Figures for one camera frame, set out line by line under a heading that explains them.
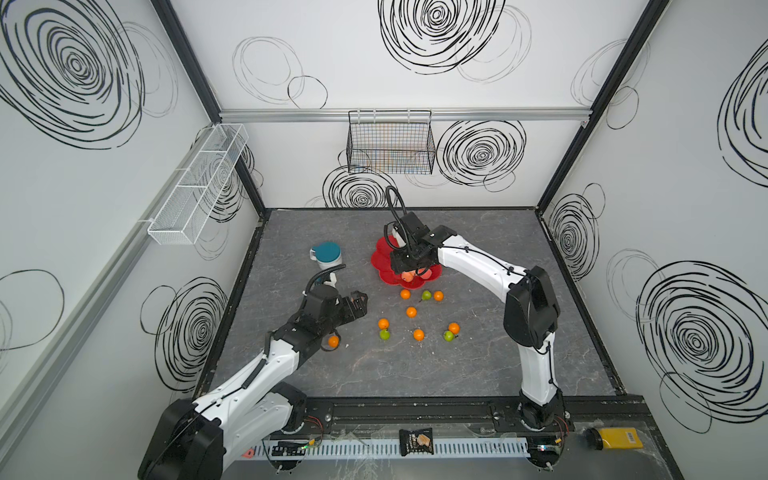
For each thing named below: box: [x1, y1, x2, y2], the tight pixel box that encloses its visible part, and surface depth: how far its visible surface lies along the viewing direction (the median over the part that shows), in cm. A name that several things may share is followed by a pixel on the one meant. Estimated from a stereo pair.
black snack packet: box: [399, 427, 434, 456], surface depth 71 cm
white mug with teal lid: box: [309, 241, 342, 270], surface depth 101 cm
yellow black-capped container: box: [586, 427, 643, 451], surface depth 69 cm
